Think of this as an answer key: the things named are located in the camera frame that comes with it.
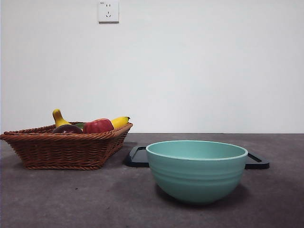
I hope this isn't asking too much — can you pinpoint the black rectangular tray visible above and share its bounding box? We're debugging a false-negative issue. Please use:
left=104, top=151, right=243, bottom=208
left=125, top=146, right=270, bottom=170

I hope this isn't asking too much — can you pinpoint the brown wicker basket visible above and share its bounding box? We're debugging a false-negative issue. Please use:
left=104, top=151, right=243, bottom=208
left=0, top=122, right=133, bottom=171

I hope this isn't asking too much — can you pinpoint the dark purple plum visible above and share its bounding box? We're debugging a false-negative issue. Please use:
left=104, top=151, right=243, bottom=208
left=51, top=124, right=83, bottom=134

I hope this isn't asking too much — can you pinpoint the teal ceramic bowl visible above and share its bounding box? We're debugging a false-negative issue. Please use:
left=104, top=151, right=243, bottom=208
left=145, top=140, right=248, bottom=205

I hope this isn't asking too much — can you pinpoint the red apple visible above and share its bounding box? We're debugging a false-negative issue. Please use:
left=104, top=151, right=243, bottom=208
left=82, top=118, right=115, bottom=134

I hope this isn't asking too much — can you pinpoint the white wall socket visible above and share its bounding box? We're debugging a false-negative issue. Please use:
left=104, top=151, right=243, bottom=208
left=98, top=0, right=120, bottom=24

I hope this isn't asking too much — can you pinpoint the yellow banana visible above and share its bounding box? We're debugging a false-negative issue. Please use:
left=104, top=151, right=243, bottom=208
left=52, top=109, right=131, bottom=130

